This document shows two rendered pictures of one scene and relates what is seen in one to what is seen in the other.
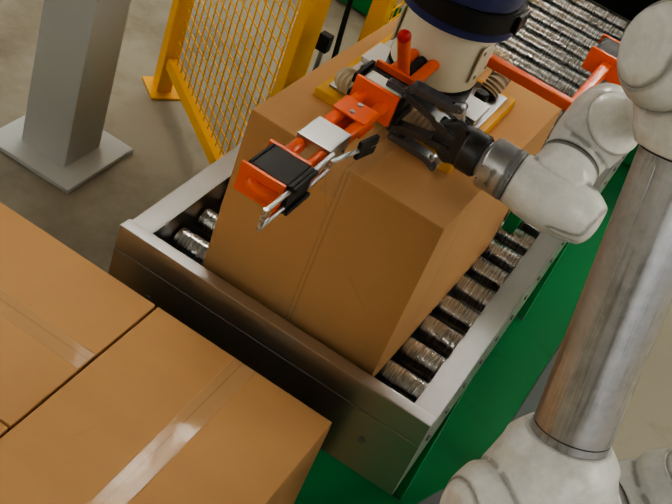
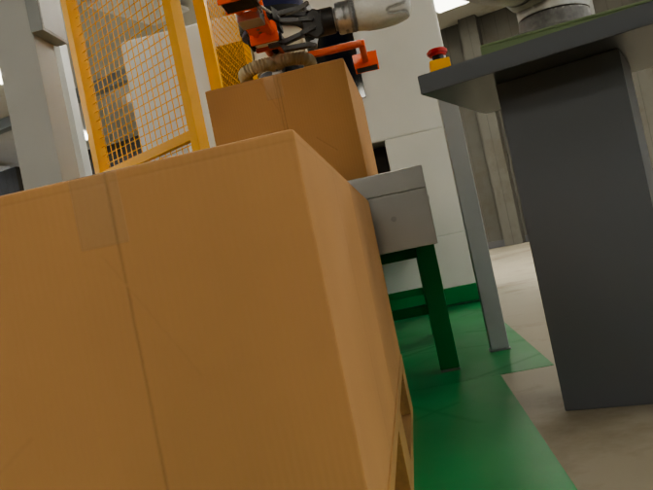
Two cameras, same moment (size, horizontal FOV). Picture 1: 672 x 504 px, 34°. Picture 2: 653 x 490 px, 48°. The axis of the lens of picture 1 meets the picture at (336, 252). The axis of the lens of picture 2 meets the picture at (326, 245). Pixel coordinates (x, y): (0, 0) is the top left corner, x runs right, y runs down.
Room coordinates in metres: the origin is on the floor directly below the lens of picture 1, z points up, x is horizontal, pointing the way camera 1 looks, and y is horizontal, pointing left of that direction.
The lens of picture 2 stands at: (-0.43, 0.28, 0.42)
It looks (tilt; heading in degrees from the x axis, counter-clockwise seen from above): 1 degrees up; 352
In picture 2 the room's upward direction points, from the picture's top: 12 degrees counter-clockwise
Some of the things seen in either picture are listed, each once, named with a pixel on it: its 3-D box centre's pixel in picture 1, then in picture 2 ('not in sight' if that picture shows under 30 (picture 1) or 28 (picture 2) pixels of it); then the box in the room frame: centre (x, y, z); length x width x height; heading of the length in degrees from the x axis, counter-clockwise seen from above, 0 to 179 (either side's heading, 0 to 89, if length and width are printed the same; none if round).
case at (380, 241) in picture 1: (386, 186); (305, 157); (1.85, -0.04, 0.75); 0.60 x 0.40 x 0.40; 164
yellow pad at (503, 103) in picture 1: (464, 115); not in sight; (1.84, -0.12, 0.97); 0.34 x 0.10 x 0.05; 165
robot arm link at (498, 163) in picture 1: (498, 167); (344, 17); (1.55, -0.19, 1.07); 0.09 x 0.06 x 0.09; 165
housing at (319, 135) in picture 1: (320, 144); (250, 16); (1.41, 0.08, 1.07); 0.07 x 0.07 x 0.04; 75
